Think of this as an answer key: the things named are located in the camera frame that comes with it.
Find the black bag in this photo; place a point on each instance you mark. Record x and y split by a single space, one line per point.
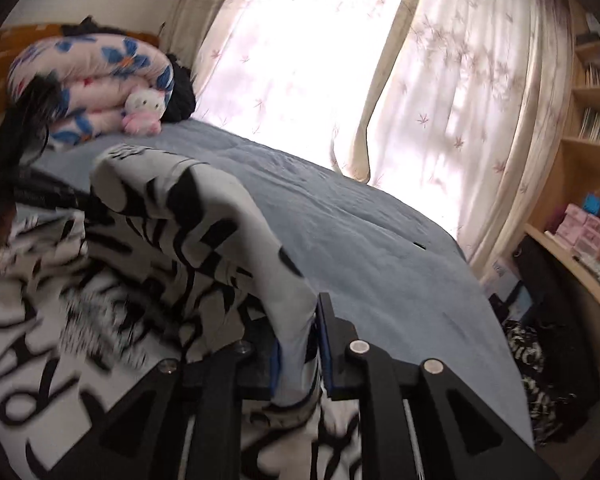
550 285

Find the blue bed sheet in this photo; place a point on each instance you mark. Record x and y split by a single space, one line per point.
380 285

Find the small blue box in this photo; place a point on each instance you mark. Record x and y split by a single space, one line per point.
593 204

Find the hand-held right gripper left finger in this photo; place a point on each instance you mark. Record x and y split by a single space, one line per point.
260 370

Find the pink storage drawer box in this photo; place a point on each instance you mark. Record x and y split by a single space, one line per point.
595 237
572 225

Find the wooden bookshelf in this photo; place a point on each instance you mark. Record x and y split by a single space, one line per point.
580 160

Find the black and white printed garment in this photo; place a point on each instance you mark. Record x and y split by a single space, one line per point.
205 220

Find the white and pink plush toy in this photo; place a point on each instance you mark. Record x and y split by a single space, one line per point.
142 105

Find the black cloth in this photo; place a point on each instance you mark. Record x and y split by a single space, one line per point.
180 100

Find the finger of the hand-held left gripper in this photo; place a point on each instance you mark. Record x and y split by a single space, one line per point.
55 192

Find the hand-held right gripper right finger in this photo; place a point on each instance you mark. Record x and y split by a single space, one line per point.
326 350

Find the blue and white bag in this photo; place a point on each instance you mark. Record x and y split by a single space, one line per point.
517 300

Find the pale leaf print curtain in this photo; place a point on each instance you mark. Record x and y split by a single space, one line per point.
480 110
280 60

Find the floral folded quilt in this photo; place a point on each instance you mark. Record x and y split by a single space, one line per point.
95 65

